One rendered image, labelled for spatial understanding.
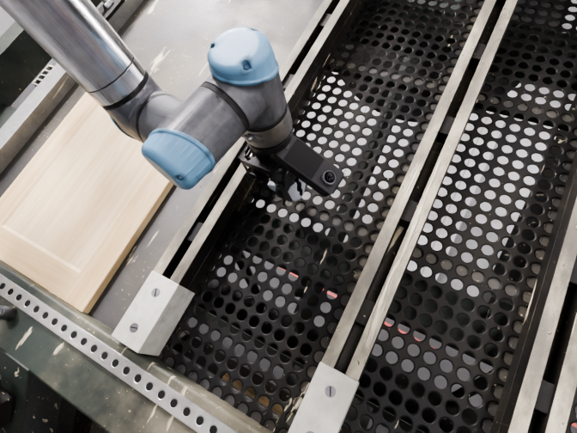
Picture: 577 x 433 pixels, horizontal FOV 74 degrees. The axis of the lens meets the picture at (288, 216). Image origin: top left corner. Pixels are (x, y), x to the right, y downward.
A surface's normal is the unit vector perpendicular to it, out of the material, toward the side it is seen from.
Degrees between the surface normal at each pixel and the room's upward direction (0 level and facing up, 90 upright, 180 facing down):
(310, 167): 65
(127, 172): 57
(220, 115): 73
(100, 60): 94
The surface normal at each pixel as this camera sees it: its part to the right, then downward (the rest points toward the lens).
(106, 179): -0.18, -0.40
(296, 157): 0.27, -0.11
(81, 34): 0.63, 0.44
